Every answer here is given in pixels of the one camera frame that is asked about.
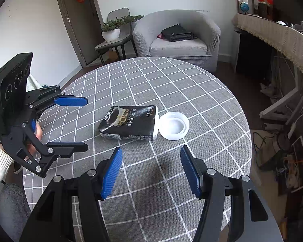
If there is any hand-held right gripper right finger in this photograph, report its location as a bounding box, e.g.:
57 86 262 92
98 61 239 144
180 145 284 242

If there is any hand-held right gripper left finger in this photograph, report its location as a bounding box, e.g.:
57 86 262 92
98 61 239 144
20 146 124 242

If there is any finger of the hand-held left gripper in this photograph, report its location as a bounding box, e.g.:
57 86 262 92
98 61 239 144
9 123 89 178
24 85 88 116

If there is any white plastic jar lid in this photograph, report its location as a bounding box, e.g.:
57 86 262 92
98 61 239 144
158 112 190 140

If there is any black tissue packet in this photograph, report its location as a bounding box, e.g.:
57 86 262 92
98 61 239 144
98 105 159 142

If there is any person's left hand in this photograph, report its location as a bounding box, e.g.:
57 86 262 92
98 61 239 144
25 123 43 162

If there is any grey dining chair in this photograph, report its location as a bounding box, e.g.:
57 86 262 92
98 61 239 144
95 7 138 66

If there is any potted plant in white pot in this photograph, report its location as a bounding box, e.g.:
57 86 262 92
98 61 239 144
100 15 145 42

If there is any person's grey fleece clothing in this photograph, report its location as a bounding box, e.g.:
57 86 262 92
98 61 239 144
0 183 33 242

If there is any grey door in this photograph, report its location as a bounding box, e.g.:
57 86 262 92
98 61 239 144
54 0 104 68

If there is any white framed panel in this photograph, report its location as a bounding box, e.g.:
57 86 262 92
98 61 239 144
291 136 303 194

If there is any grey armchair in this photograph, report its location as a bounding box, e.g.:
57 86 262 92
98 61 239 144
132 10 221 73

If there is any black leather bag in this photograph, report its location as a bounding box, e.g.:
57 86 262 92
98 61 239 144
158 23 197 42

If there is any black cabinet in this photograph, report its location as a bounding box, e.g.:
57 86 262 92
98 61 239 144
235 29 276 80

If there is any beige fringed desk cloth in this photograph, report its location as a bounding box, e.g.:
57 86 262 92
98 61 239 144
232 13 303 83

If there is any dark speaker box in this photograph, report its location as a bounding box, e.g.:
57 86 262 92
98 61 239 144
258 3 272 19

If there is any black monitor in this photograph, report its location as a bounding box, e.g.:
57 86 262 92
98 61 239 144
271 0 300 23

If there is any tangle of floor cables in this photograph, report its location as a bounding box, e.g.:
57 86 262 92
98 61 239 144
252 128 293 179

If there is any white desk frame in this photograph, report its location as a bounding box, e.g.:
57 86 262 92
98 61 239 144
260 68 303 125

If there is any wooden picture frame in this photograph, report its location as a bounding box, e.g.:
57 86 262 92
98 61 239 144
236 0 255 15

